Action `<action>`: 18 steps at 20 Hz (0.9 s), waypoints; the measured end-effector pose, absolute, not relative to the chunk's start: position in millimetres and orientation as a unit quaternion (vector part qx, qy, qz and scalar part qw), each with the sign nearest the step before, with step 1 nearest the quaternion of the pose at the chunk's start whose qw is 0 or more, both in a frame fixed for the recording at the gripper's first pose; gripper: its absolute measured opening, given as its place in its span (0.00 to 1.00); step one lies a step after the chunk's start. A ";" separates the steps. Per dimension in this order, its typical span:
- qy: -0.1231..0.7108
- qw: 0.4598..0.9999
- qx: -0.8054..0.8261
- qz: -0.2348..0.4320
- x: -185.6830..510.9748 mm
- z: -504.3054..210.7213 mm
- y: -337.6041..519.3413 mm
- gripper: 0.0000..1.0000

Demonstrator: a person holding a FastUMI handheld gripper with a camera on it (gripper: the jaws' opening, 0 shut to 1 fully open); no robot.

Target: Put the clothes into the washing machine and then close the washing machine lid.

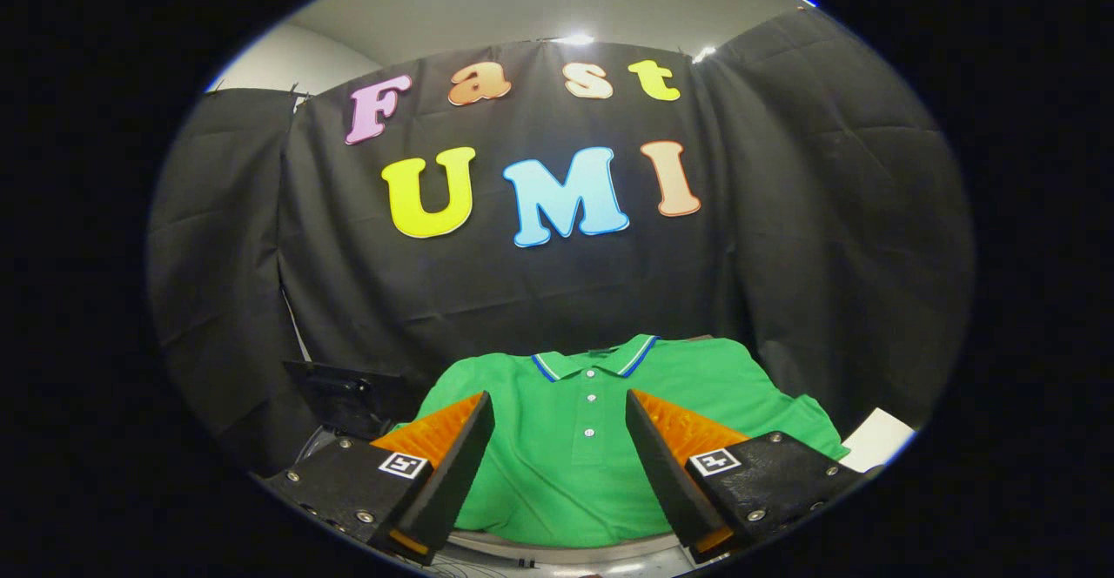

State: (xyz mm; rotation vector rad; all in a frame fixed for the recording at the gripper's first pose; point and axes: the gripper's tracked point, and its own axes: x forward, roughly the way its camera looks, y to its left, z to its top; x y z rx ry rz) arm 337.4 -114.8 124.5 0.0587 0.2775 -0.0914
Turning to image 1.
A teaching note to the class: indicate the black backdrop cloth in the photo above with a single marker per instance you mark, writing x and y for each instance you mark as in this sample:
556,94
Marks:
522,282

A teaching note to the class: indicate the small ceiling light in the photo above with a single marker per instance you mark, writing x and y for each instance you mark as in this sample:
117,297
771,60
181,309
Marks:
704,54

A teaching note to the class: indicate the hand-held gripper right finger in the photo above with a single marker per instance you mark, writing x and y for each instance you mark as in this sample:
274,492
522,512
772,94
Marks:
666,482

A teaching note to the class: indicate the dark glass washing machine lid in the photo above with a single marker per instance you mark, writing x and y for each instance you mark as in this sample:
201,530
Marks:
348,395

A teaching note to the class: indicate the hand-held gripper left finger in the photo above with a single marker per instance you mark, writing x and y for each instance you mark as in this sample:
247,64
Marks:
452,491

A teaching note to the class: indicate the beige cabinet with dark top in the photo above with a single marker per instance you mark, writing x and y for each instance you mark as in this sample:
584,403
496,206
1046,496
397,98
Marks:
566,554

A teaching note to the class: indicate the green polo shirt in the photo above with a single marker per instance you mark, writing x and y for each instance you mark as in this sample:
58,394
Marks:
566,473

